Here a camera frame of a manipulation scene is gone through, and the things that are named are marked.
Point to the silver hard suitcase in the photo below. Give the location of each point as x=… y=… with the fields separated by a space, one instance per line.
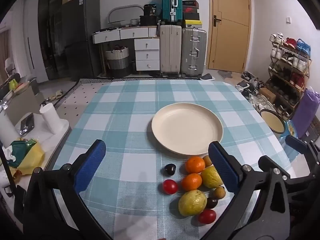
x=193 y=52

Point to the yellow black shoe box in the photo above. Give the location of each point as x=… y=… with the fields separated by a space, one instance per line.
x=192 y=23

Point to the beige hard suitcase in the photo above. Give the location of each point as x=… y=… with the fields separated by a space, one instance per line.
x=170 y=50

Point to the red tomato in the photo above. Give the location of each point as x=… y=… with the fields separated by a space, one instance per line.
x=170 y=187
x=207 y=216

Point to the white side table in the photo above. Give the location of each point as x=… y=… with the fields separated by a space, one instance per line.
x=62 y=130

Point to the small cardboard box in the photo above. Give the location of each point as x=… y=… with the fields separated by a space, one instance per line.
x=267 y=94

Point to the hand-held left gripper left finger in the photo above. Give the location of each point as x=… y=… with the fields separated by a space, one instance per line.
x=92 y=160

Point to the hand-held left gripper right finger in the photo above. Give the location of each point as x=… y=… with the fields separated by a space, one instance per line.
x=222 y=166

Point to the dark rimmed round dish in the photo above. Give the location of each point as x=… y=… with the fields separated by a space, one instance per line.
x=272 y=121

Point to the silver foil bag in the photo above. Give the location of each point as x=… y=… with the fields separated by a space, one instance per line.
x=27 y=125

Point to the blue snack packet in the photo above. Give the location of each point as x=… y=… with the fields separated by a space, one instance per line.
x=290 y=128

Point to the purple plastic bag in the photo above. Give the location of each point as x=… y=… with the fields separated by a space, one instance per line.
x=306 y=112

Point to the wooden shoe rack with shoes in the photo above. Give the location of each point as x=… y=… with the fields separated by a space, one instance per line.
x=290 y=80

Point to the teal hard suitcase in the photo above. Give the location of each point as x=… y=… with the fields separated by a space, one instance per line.
x=171 y=2

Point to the black refrigerator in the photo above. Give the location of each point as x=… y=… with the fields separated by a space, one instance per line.
x=75 y=40

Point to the dotted rug with striped edge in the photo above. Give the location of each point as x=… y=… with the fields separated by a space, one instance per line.
x=77 y=100

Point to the yellow green lemon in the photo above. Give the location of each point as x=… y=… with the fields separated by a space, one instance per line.
x=211 y=177
x=192 y=203

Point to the orange tangerine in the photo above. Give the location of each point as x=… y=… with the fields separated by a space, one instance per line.
x=191 y=182
x=195 y=164

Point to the green packet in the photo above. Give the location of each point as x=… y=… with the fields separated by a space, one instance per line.
x=21 y=151

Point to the small brown longan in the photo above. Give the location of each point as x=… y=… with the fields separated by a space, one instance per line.
x=207 y=160
x=219 y=192

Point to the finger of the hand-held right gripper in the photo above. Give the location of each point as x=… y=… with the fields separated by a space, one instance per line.
x=296 y=143

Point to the teal checked tablecloth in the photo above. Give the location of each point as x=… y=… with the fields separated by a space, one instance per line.
x=125 y=120

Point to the dark plum right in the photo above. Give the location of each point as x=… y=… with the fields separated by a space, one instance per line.
x=212 y=202

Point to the pile of shoes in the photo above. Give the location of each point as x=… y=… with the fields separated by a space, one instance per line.
x=250 y=90

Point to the white rounded mirror frame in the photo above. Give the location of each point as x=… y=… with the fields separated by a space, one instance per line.
x=111 y=12

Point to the grey floor cloth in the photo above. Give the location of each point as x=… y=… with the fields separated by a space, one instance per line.
x=225 y=74

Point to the black red shoe box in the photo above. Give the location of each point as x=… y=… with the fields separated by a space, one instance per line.
x=190 y=6

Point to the tan slippers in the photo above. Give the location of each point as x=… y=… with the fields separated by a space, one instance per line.
x=56 y=95

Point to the black printed box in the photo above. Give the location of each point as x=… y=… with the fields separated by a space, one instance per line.
x=150 y=10

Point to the white paper towel roll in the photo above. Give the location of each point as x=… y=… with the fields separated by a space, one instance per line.
x=51 y=118

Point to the cream round plate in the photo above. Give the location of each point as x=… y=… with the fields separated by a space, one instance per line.
x=187 y=127

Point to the woven laundry basket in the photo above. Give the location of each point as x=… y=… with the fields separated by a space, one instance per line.
x=117 y=60

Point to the yellow plastic bag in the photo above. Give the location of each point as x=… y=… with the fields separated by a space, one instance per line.
x=31 y=157

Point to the dark slipper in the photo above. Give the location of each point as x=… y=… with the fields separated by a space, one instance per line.
x=207 y=77

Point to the white dressing table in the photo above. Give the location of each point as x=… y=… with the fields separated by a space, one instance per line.
x=130 y=33

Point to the wooden door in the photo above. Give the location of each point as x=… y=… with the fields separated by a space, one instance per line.
x=230 y=42

